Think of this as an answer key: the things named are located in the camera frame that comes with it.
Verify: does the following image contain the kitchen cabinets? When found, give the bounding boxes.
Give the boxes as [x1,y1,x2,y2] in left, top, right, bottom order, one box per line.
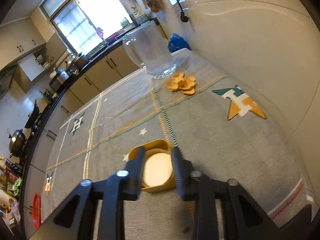
[20,33,138,238]
[1,18,45,69]

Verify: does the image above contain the red plastic basket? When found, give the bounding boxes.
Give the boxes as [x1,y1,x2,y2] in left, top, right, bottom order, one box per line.
[31,193,42,230]

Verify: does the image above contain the steel pressure cooker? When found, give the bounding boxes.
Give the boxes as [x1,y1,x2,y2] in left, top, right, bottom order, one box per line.
[49,68,71,92]

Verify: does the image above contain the upper kitchen cabinets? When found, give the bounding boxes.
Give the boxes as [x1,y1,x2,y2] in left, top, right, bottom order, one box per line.
[1,18,45,69]

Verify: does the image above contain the green cloth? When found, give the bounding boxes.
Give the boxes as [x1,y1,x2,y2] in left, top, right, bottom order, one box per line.
[13,178,22,197]

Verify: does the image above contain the steel wok with lid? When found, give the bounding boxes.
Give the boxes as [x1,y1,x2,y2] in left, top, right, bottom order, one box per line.
[9,129,25,158]

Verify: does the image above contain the yellow container with white lid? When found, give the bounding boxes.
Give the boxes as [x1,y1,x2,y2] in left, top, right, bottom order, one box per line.
[124,139,175,193]

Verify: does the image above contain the grey patterned floor mat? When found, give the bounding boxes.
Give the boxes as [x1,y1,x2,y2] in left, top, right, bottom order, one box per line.
[42,49,318,239]

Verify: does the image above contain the kitchen window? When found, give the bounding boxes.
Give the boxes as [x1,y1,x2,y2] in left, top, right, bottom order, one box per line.
[40,0,136,54]

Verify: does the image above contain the clear plastic bag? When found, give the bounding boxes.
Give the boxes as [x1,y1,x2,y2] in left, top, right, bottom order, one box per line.
[156,0,319,210]

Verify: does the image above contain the black frying pan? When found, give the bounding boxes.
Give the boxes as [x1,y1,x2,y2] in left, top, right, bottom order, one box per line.
[25,99,40,129]

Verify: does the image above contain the lower kitchen cabinets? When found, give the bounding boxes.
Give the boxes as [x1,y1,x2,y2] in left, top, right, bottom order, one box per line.
[20,33,138,238]

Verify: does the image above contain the orange peel pile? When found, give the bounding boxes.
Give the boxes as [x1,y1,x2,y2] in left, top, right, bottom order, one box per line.
[165,72,196,95]

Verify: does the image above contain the blue plastic bag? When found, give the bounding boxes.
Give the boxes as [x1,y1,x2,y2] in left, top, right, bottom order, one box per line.
[168,33,191,53]

